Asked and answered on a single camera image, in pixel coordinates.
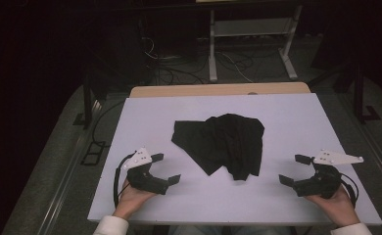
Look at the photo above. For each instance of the black metal stand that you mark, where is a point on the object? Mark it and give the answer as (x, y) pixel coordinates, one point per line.
(358, 94)
(87, 98)

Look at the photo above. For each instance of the person's left hand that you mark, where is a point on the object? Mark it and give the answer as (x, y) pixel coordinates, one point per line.
(133, 199)

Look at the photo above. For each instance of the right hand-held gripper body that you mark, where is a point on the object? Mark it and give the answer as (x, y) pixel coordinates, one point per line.
(323, 182)

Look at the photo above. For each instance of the black floor frame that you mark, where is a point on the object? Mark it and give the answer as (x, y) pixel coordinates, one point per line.
(92, 153)

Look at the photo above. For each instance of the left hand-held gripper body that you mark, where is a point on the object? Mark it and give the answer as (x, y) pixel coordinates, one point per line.
(146, 181)

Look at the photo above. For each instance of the white metal stand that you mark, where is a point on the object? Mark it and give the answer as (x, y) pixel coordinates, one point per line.
(251, 27)

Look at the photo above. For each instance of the person's right hand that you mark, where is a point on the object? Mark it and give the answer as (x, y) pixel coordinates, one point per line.
(337, 205)

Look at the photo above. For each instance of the person's white sleeve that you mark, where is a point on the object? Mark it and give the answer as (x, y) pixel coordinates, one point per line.
(112, 226)
(352, 230)

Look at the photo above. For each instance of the person's right white sleeve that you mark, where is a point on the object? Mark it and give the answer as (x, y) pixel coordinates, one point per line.
(352, 230)

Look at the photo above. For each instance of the metal floor rail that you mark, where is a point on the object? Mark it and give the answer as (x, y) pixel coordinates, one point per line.
(71, 163)
(372, 143)

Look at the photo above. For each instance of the black cloth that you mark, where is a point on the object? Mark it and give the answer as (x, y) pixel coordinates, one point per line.
(221, 143)

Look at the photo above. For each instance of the person's left white sleeve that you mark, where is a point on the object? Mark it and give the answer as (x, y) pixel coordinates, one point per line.
(112, 226)

